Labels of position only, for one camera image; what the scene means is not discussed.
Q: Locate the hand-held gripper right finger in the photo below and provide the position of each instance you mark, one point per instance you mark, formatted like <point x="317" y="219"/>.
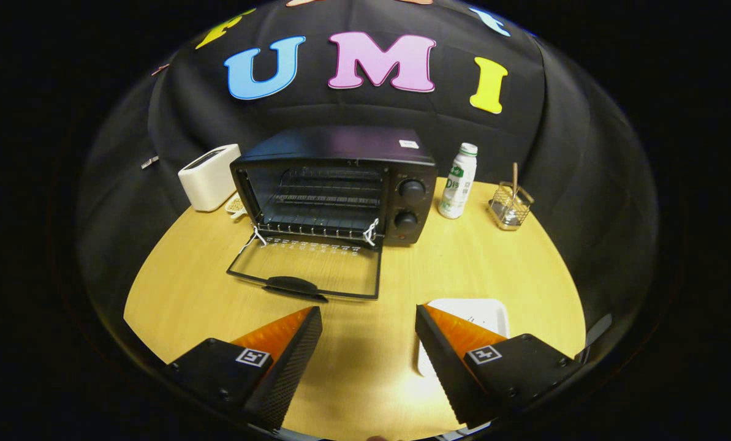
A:
<point x="445" y="367"/>

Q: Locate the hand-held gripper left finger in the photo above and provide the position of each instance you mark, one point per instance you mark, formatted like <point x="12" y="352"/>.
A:
<point x="291" y="361"/>

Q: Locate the white square plate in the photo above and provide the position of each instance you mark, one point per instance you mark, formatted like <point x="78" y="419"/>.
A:
<point x="478" y="309"/>

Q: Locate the black toaster oven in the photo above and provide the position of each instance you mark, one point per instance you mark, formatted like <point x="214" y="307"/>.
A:
<point x="340" y="144"/>

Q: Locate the white bread toaster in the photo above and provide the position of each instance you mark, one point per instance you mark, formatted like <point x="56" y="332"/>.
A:
<point x="209" y="180"/>

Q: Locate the small white dish of beans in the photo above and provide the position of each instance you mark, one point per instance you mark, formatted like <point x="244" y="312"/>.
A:
<point x="236" y="206"/>

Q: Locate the white bottle with green label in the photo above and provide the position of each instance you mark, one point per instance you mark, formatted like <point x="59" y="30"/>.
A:
<point x="457" y="187"/>

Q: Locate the thin wooden stick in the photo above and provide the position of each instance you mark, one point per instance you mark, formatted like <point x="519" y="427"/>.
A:
<point x="515" y="177"/>

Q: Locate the white clothespin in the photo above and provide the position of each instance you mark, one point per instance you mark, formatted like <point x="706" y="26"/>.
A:
<point x="149" y="162"/>

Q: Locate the black backdrop cloth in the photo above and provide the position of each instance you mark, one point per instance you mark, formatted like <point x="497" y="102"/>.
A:
<point x="353" y="110"/>

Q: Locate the pink clothespin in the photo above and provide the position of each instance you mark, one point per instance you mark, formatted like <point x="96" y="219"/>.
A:
<point x="160" y="69"/>

